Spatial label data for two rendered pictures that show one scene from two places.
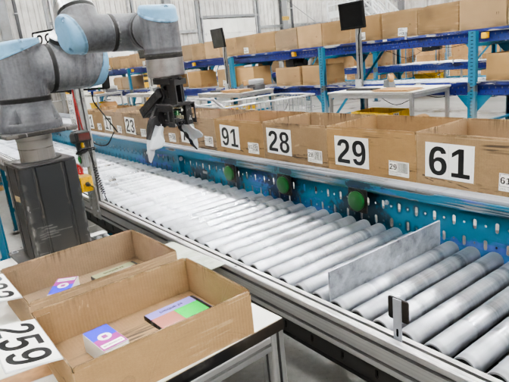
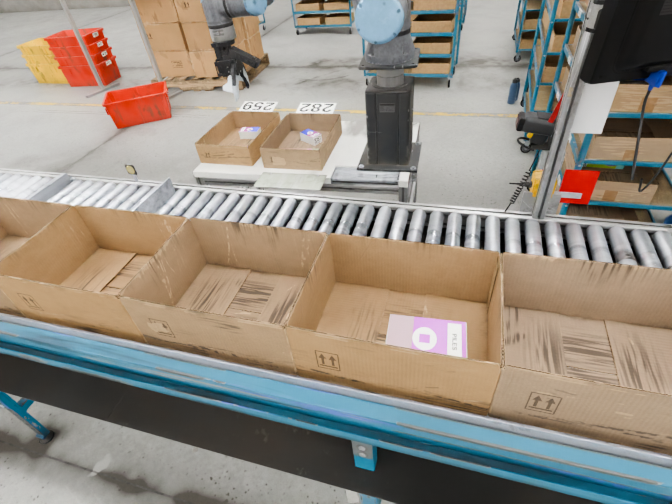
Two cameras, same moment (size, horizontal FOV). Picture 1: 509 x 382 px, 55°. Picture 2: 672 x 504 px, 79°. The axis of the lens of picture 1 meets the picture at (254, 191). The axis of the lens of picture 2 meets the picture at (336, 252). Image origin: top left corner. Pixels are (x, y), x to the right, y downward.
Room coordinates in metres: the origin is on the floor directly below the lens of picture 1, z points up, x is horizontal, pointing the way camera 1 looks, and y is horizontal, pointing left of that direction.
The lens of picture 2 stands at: (2.80, -0.48, 1.65)
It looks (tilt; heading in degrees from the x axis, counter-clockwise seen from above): 41 degrees down; 146
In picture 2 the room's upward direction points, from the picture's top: 7 degrees counter-clockwise
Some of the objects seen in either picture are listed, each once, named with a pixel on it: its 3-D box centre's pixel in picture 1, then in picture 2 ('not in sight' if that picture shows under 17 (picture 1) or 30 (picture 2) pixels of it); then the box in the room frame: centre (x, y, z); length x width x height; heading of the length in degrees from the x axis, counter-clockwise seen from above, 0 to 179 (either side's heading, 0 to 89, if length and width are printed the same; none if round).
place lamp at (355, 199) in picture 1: (355, 201); not in sight; (1.63, -0.34, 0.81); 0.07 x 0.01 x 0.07; 36
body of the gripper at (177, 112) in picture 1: (172, 102); (227, 58); (1.24, 0.18, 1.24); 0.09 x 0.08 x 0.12; 44
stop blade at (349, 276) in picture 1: (389, 258); (140, 216); (1.23, -0.34, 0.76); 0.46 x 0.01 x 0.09; 126
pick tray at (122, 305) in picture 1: (143, 322); (241, 136); (0.96, 0.27, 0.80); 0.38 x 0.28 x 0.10; 126
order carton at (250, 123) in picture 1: (261, 133); (398, 313); (2.39, -0.06, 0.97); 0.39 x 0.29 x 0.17; 36
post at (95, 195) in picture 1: (82, 123); (566, 115); (2.27, 0.74, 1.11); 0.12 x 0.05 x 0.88; 36
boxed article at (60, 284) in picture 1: (64, 292); (311, 137); (1.19, 0.52, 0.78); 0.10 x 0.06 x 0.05; 5
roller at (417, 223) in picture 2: (191, 205); (410, 256); (2.10, 0.28, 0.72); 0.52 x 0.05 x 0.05; 126
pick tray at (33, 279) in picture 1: (92, 277); (303, 139); (1.23, 0.46, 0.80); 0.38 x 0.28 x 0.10; 127
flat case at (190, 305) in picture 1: (189, 320); not in sight; (1.01, 0.18, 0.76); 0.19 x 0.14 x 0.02; 38
